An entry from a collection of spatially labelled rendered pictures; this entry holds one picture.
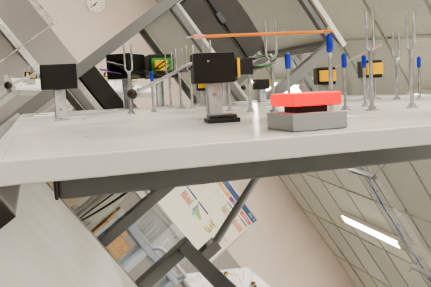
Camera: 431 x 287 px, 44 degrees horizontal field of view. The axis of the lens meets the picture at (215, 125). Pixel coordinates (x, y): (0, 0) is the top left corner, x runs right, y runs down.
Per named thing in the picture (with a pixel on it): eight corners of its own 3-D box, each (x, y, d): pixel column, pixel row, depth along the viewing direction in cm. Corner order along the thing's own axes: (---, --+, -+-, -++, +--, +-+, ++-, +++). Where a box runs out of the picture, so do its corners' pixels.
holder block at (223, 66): (190, 84, 74) (189, 55, 74) (230, 82, 75) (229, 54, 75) (194, 83, 70) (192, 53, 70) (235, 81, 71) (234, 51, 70)
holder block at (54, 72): (7, 122, 94) (3, 67, 94) (77, 118, 98) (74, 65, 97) (6, 123, 90) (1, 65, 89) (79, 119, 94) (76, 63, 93)
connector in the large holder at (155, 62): (172, 73, 145) (171, 57, 144) (174, 72, 142) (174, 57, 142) (151, 73, 143) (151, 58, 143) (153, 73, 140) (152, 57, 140)
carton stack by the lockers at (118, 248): (76, 244, 794) (120, 207, 812) (74, 237, 824) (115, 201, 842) (111, 282, 822) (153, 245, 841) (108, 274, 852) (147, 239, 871)
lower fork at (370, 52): (381, 109, 75) (378, 9, 74) (371, 111, 75) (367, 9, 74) (372, 109, 77) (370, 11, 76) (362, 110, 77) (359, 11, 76)
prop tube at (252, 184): (206, 249, 148) (265, 157, 153) (204, 246, 151) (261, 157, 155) (215, 255, 149) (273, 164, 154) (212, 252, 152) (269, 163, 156)
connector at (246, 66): (215, 76, 74) (215, 61, 74) (249, 74, 75) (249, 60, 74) (219, 75, 71) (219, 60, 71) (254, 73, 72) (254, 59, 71)
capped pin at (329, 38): (322, 118, 63) (319, 27, 62) (332, 118, 63) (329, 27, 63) (331, 119, 61) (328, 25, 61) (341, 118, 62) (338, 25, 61)
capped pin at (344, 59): (351, 109, 80) (349, 52, 80) (341, 110, 80) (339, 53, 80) (349, 109, 82) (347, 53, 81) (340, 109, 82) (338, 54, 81)
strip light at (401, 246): (397, 242, 682) (401, 237, 684) (338, 214, 799) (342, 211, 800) (403, 251, 688) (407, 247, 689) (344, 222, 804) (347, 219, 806)
